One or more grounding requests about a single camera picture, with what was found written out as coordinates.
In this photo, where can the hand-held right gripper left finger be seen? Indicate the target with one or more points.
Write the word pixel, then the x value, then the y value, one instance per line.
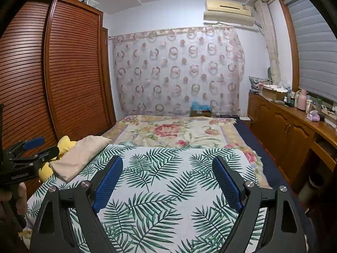
pixel 108 184

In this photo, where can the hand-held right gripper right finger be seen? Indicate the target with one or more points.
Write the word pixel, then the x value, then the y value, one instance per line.
pixel 227 184

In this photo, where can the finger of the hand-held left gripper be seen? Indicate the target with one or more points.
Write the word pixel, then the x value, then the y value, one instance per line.
pixel 47 152
pixel 33 142

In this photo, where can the cream beige garment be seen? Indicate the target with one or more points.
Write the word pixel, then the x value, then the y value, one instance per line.
pixel 79 155

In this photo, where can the person's left hand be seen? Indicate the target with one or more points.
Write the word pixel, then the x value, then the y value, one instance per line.
pixel 22 200

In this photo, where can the yellow plush toy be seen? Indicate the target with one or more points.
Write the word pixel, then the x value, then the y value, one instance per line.
pixel 65 143

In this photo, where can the dark blue bed sheet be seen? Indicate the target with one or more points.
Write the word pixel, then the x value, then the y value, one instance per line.
pixel 263 147

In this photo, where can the leaf print bed cover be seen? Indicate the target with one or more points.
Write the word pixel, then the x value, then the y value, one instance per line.
pixel 168 176

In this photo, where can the white power strip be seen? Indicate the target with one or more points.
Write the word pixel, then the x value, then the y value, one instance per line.
pixel 244 117

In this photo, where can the small cardboard box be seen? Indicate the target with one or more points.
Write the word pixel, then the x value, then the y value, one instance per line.
pixel 200 113

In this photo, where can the wooden side cabinet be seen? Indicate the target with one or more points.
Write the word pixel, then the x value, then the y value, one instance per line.
pixel 279 126

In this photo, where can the floral blanket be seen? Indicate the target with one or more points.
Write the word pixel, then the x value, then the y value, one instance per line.
pixel 168 129

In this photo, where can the wooden louvered wardrobe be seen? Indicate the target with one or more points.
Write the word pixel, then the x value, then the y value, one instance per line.
pixel 73 71

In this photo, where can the teal cloth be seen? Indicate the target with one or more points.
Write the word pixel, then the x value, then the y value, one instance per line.
pixel 201 106

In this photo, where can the grey waste bin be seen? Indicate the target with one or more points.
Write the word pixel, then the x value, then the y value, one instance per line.
pixel 312 187

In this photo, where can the open cardboard box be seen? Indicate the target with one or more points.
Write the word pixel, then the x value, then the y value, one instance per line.
pixel 271 93

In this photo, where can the pile of folded cloths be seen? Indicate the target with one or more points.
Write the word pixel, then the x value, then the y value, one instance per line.
pixel 256 83

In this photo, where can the purple tissue pack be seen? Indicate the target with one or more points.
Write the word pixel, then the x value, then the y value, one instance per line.
pixel 313 116

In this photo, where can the pink bottle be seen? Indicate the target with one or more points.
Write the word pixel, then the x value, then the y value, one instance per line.
pixel 302 101

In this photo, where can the green bottle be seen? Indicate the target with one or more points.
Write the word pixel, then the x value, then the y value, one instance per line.
pixel 318 105

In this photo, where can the circle print curtain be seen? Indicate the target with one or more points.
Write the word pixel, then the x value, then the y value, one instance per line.
pixel 179 71

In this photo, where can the tied lace curtain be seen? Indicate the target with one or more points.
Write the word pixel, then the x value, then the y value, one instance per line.
pixel 273 66

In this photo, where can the white box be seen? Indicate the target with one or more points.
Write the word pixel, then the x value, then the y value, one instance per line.
pixel 93 3

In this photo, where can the grey window blind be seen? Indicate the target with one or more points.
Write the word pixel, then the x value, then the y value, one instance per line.
pixel 316 52

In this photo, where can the beige air conditioner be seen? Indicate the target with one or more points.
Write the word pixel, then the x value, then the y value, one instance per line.
pixel 229 13

